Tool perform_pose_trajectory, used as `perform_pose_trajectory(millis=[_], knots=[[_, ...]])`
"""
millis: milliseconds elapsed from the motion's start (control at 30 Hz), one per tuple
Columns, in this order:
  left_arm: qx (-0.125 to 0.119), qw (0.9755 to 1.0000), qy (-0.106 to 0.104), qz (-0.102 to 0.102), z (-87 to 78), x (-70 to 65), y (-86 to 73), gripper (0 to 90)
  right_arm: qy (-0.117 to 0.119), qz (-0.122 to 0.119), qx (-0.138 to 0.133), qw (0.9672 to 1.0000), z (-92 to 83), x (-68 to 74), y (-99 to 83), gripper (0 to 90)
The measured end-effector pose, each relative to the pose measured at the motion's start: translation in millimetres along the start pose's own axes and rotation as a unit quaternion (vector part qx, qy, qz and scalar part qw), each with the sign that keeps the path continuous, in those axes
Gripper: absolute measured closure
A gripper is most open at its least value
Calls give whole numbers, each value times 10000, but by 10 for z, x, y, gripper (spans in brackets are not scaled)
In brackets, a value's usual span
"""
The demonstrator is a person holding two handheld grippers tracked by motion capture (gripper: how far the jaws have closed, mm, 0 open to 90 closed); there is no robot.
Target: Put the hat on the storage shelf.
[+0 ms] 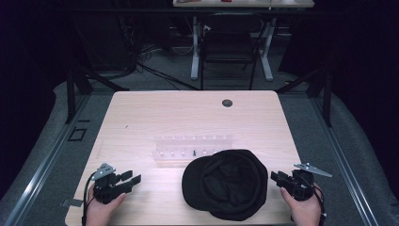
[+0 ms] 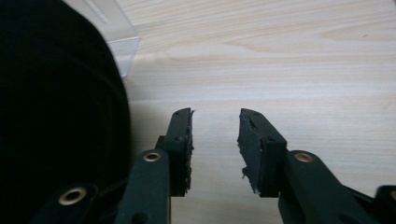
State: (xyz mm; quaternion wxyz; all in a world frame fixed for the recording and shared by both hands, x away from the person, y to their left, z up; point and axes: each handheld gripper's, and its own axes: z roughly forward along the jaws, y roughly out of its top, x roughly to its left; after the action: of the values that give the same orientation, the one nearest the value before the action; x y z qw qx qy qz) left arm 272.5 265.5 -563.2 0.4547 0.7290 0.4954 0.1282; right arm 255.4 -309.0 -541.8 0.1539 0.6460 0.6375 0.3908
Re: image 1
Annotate person's right hand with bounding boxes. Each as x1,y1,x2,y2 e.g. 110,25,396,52
279,183,324,226

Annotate metal floor rail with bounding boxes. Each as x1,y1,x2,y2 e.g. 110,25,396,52
310,93,381,226
3,93,92,226

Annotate white-legged desk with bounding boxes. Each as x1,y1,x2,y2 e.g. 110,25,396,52
172,0,315,82

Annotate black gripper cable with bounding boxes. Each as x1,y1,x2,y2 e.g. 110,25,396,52
81,171,96,226
311,183,327,226

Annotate grey tape strip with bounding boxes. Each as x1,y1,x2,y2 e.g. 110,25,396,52
60,198,85,208

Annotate black cap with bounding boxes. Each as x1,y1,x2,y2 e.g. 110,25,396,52
181,149,269,222

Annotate black floor cables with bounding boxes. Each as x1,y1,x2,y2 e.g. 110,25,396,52
134,43,200,91

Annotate clear acrylic rack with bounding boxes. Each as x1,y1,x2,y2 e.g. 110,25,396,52
152,134,234,163

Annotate black chair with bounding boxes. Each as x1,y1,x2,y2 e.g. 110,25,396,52
199,12,263,91

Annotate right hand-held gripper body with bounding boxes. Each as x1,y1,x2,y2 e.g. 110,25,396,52
277,162,333,202

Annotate black stand legs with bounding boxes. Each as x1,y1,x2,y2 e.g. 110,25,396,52
64,61,131,124
275,66,334,128

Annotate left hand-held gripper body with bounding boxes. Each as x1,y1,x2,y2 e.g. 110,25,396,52
91,162,133,205

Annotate black tape square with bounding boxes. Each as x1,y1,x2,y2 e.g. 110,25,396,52
67,126,88,142

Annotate person's left hand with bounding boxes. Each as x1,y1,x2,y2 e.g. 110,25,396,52
85,184,128,226

